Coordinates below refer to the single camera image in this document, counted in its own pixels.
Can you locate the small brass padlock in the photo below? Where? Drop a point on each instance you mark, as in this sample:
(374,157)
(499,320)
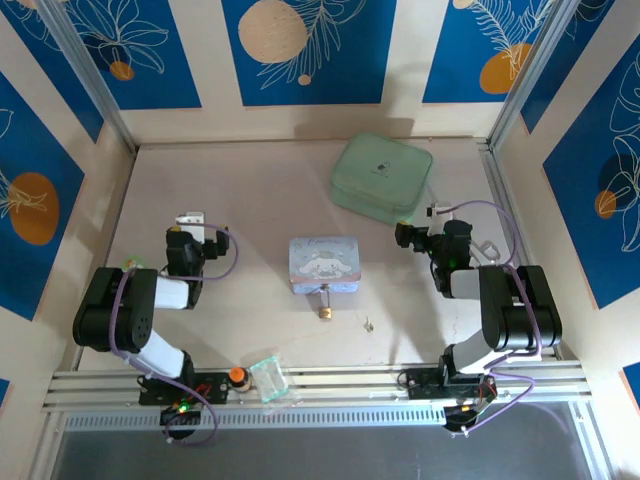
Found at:
(325,313)

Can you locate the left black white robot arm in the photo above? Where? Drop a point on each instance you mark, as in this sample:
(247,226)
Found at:
(110,310)

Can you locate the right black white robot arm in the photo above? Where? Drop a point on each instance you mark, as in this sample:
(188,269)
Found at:
(520,310)

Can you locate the green bottle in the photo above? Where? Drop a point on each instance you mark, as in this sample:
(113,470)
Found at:
(133,262)

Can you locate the mint green zip pouch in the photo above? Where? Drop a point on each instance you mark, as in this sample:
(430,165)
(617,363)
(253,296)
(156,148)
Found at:
(380,175)

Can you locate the small orange cap bottle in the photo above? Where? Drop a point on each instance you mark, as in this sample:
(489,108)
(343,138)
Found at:
(240,380)

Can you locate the clear plastic bag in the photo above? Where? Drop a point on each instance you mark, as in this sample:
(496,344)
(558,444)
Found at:
(270,382)

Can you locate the black controller board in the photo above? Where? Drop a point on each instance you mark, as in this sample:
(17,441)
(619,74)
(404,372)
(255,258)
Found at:
(462,417)
(181,414)

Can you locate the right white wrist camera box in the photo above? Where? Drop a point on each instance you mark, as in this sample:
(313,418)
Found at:
(441,210)

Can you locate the aluminium side rail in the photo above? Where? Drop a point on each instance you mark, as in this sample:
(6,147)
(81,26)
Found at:
(505,200)

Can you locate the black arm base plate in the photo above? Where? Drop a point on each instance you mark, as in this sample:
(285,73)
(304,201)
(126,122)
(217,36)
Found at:
(425,385)
(215,390)

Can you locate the aluminium table edge rail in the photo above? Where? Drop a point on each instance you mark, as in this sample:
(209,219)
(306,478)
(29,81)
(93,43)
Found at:
(345,387)

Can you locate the aluminium frame post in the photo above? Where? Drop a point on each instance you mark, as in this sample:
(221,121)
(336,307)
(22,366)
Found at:
(85,70)
(525,75)

